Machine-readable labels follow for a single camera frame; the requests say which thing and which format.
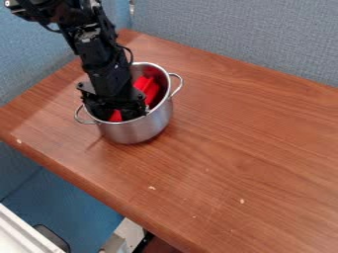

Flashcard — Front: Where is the red cloth object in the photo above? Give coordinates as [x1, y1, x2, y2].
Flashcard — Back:
[109, 76, 162, 122]

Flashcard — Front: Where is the metal pot with handles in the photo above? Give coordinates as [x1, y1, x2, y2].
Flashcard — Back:
[74, 62, 184, 144]

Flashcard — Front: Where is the white appliance lower left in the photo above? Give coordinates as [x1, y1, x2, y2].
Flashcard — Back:
[0, 204, 66, 253]

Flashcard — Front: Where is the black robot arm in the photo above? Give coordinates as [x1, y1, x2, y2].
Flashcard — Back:
[5, 0, 147, 121]

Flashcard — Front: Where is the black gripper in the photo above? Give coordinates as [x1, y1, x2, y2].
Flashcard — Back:
[77, 53, 147, 121]

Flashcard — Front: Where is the white table leg bracket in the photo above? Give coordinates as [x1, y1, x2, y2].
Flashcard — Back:
[98, 218, 146, 253]

